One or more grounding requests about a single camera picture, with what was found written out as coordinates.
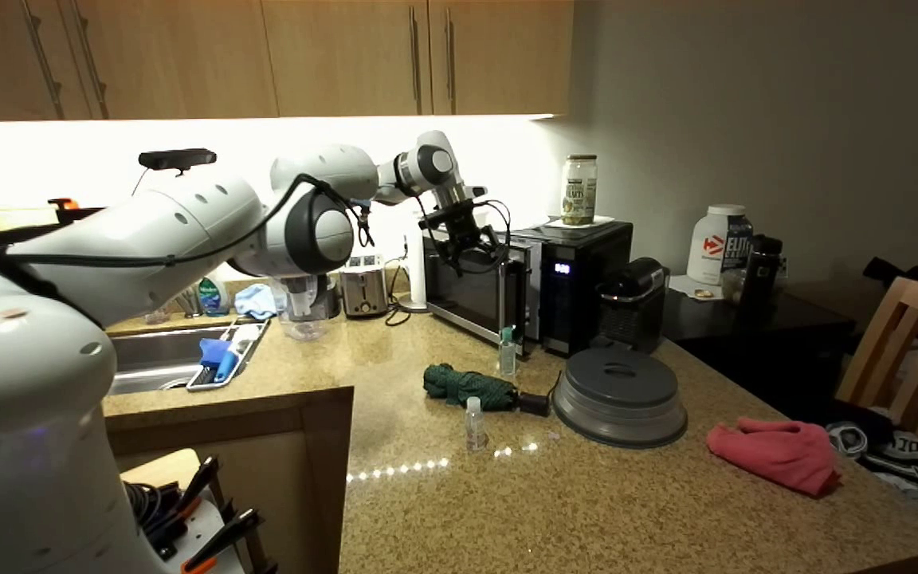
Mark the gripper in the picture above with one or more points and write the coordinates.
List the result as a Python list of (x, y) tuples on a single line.
[(463, 225)]

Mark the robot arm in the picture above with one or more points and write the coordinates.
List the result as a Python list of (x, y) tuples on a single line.
[(148, 227)]

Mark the microwave door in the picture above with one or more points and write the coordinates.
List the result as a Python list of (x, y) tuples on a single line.
[(475, 291)]

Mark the microwave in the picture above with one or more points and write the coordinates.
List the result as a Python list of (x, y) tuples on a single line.
[(578, 287)]

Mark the white paper towel roll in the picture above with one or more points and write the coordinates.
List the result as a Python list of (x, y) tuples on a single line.
[(416, 271)]

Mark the small bottle with green cap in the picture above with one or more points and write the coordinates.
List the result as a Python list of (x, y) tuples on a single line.
[(507, 355)]

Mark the white plate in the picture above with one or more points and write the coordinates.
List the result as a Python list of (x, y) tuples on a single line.
[(578, 224)]

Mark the silver toaster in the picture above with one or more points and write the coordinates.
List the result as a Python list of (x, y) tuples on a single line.
[(363, 292)]

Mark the glass jar with lid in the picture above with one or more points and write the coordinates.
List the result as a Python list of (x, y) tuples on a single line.
[(578, 191)]

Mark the folded green umbrella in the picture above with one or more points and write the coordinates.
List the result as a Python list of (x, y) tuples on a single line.
[(467, 387)]

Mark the black coffee machine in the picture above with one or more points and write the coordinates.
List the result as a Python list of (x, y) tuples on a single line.
[(633, 307)]

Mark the small clear bottle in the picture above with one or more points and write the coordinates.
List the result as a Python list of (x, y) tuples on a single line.
[(475, 426)]

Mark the grey collapsible food cover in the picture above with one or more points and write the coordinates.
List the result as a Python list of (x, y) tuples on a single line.
[(620, 395)]

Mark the light blue cloth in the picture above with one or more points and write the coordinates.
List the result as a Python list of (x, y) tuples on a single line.
[(256, 301)]

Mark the white paper napkin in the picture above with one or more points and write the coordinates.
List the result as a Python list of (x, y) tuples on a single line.
[(690, 287)]

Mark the white supplement tub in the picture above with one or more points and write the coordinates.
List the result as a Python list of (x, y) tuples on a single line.
[(714, 243)]

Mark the green soap bottle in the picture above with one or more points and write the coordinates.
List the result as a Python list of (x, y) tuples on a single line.
[(213, 296)]

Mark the blue dish brush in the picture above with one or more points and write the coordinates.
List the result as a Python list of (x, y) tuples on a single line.
[(218, 359)]

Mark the black drink bottle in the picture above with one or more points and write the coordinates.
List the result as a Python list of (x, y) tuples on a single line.
[(760, 275)]

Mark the dark side table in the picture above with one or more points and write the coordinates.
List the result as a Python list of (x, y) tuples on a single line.
[(754, 319)]

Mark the sink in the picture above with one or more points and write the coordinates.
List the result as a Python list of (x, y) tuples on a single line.
[(152, 359)]

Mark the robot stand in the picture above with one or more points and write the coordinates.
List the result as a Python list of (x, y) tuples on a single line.
[(176, 466)]

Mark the pink cloth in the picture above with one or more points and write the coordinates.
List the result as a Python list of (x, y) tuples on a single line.
[(778, 450)]

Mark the black and orange clamp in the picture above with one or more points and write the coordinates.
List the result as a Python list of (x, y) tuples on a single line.
[(188, 498), (224, 538)]

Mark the wooden chair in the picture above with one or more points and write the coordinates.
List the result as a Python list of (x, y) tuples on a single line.
[(901, 319)]

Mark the black and white garment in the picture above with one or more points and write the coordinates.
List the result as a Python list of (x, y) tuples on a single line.
[(889, 458)]

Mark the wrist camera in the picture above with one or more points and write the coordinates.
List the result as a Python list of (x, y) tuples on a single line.
[(437, 219)]

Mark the wall socket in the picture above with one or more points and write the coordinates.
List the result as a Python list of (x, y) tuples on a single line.
[(363, 261)]

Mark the wooden wall cabinet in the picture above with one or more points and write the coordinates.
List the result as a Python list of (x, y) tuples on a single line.
[(331, 56)]

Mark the camera on mount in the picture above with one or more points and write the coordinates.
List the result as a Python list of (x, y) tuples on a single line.
[(176, 159)]

